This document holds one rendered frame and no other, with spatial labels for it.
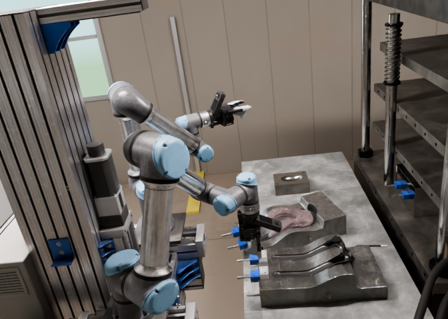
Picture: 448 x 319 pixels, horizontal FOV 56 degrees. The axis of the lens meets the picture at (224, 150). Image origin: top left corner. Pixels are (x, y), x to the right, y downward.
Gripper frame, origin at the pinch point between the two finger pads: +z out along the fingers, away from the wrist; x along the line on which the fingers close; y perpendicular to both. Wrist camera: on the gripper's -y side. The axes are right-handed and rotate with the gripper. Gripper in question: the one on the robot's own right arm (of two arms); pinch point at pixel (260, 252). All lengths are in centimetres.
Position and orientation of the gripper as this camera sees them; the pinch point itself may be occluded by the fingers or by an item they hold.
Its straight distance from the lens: 173.5
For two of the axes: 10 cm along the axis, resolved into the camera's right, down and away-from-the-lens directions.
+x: -0.3, 4.1, -9.1
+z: 1.3, 9.1, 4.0
